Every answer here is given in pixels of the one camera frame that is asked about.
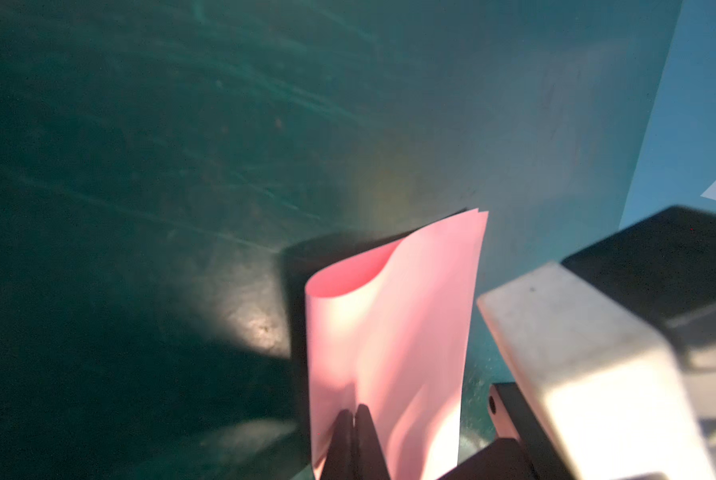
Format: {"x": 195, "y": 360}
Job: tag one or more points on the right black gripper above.
{"x": 521, "y": 449}

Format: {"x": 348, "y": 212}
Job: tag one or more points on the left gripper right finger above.
{"x": 369, "y": 462}

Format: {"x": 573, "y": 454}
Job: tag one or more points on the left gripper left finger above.
{"x": 339, "y": 464}

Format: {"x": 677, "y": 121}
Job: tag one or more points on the pink square paper sheet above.
{"x": 388, "y": 329}

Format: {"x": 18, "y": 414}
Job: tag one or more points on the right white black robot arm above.
{"x": 612, "y": 353}

